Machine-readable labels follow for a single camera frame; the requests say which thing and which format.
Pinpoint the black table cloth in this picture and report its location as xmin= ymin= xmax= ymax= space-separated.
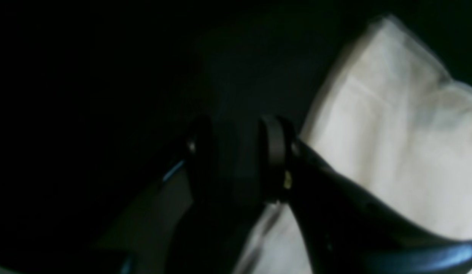
xmin=0 ymin=0 xmax=422 ymax=274

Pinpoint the white T-shirt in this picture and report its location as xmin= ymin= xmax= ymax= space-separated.
xmin=233 ymin=14 xmax=472 ymax=274

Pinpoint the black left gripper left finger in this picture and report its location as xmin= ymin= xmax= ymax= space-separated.
xmin=91 ymin=116 xmax=213 ymax=274

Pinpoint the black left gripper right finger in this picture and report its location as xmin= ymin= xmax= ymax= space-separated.
xmin=258 ymin=116 xmax=472 ymax=274

